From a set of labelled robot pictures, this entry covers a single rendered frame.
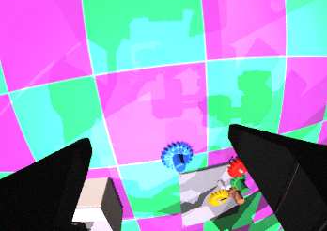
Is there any red gear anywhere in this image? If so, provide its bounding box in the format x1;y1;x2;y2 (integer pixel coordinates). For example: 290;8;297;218
227;158;247;177

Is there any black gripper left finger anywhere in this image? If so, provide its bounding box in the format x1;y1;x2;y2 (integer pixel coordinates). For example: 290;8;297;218
0;138;94;231

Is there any blue gear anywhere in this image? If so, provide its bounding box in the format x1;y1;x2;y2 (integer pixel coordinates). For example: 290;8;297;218
161;141;194;172

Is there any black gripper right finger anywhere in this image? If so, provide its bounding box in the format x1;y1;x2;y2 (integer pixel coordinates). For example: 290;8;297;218
227;123;327;231

